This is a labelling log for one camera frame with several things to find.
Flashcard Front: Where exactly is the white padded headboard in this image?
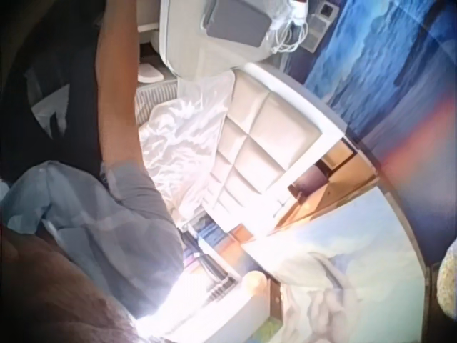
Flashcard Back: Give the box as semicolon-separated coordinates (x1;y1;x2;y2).
199;63;348;233

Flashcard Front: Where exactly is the white quilt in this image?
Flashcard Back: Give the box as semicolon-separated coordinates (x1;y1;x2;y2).
138;71;237;224

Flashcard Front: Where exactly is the brown wooden nightstand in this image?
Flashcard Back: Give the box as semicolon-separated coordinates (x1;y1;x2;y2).
287;138;379;229

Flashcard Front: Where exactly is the striped bed sheet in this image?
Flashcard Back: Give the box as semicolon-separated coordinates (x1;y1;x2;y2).
134;80;179;126

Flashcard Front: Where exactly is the white slipper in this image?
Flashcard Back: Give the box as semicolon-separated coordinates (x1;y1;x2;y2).
137;61;166;84

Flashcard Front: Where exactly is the white bedside table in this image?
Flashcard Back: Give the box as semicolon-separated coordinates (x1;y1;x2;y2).
159;0;291;80

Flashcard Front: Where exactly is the grey tablet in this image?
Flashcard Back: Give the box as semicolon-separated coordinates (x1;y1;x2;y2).
201;0;273;48

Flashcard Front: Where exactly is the white and red device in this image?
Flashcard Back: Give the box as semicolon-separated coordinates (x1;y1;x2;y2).
293;0;312;19

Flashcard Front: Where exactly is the fluffy white ball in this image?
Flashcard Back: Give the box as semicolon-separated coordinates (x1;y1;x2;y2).
436;238;457;316

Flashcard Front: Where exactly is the white cable bundle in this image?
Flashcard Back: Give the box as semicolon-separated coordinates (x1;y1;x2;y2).
268;14;311;55

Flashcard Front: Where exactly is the white wall socket plate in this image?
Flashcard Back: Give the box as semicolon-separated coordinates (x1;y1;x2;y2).
303;14;331;51

